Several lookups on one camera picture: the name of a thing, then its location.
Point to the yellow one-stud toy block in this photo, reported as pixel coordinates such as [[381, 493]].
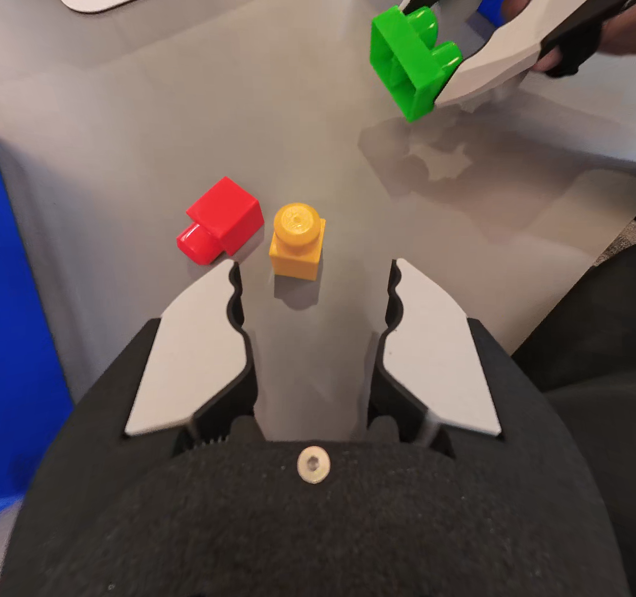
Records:
[[295, 254]]

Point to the green two-stud toy block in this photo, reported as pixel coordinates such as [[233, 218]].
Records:
[[407, 70]]

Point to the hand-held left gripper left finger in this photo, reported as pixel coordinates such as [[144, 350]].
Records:
[[189, 358]]

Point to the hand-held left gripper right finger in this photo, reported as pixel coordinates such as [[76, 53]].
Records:
[[437, 358]]

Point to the red one-stud toy block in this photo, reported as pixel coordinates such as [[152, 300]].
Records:
[[228, 214]]

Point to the person's grey sweatshirt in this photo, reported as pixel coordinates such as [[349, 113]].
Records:
[[596, 333]]

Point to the grey desk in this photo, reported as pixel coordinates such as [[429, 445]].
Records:
[[248, 110]]

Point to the person's right hand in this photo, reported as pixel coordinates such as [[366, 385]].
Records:
[[621, 35]]

